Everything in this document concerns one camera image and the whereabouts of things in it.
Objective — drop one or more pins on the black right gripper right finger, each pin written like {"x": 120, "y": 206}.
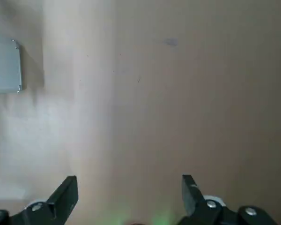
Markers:
{"x": 192, "y": 199}

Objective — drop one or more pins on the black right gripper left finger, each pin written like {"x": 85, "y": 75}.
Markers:
{"x": 61, "y": 199}

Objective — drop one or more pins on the silver aluminium first-aid case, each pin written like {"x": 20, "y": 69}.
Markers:
{"x": 7, "y": 65}

